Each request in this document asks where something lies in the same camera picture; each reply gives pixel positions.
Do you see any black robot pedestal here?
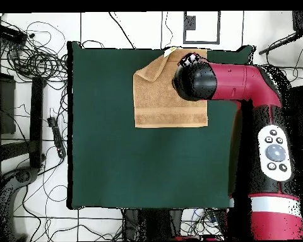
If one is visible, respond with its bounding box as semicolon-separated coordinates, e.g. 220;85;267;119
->
121;208;184;241

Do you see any dark flat panel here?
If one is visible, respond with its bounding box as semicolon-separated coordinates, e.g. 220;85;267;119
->
0;71;16;135

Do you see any black rod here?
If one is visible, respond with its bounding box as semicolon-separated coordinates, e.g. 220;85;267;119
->
258;32;303;55

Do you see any dark green table cloth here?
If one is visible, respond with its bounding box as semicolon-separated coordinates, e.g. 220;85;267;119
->
66;40;256;211

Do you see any black floor beam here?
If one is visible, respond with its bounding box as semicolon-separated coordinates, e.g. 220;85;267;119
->
29;76;47;169

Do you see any black power strip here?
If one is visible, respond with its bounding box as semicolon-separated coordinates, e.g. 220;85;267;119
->
47;116;67;159

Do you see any dark grey stand base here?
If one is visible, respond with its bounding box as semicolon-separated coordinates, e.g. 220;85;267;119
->
0;166;40;241

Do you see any black rectangular box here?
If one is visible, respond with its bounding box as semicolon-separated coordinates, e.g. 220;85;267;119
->
0;23;28;45

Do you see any orange terry towel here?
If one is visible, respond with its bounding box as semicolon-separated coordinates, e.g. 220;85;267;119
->
133;47;208;129

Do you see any black cable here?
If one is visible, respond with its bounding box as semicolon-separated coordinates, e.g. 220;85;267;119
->
108;11;136;49

